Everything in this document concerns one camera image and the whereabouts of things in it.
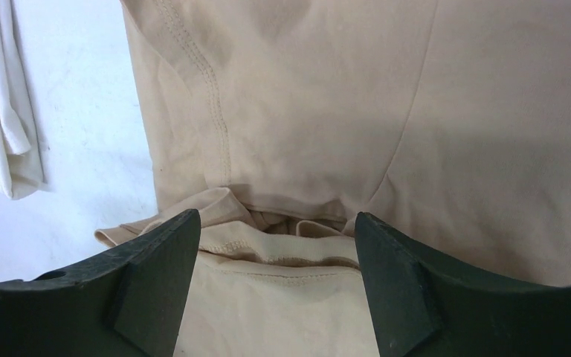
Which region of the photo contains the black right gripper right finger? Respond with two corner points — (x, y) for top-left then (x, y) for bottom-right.
(355, 212), (571, 356)

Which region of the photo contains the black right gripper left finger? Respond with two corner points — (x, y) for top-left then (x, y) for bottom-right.
(0, 209), (201, 356)

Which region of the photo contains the tan beige t shirt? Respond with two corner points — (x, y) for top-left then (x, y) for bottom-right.
(95, 1), (571, 356)

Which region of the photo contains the folded cream t shirt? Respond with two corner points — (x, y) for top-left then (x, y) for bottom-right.
(0, 1), (43, 200)

